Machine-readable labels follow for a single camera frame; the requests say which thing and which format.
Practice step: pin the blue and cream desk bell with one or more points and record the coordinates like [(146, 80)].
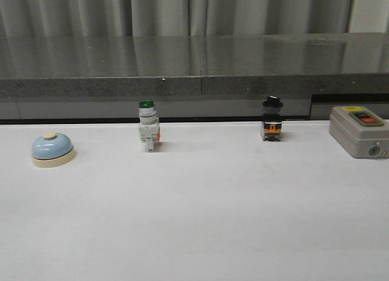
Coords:
[(51, 150)]

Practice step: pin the grey stone counter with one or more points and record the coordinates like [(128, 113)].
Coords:
[(199, 77)]

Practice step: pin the grey curtain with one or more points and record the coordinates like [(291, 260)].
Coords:
[(50, 18)]

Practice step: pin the green pushbutton switch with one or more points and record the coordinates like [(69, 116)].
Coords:
[(149, 126)]

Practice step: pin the black rotary selector switch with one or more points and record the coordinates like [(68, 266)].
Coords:
[(272, 122)]

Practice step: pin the grey start-stop switch box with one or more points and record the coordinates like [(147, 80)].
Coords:
[(362, 133)]

